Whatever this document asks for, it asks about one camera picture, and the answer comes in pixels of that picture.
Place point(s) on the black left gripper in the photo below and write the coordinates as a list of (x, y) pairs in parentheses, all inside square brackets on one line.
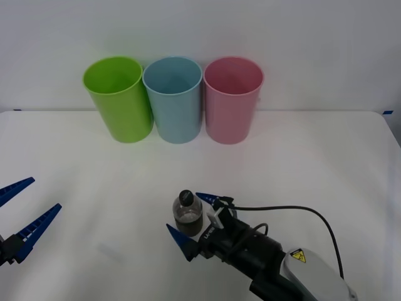
[(2, 252)]

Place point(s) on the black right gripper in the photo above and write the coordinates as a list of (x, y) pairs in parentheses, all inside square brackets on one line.
[(225, 243)]

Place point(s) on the small dark plastic bottle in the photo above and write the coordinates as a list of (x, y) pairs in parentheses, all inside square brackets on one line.
[(188, 216)]

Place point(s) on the silver and black right arm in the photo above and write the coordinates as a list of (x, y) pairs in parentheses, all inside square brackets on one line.
[(313, 269)]

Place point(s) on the pale blue plastic bin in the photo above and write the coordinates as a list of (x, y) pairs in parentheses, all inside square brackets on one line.
[(177, 119)]

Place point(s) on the pink plastic bin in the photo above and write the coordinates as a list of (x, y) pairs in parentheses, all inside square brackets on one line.
[(230, 119)]

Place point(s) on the green plastic bin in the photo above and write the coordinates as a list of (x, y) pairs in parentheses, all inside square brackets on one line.
[(125, 116)]

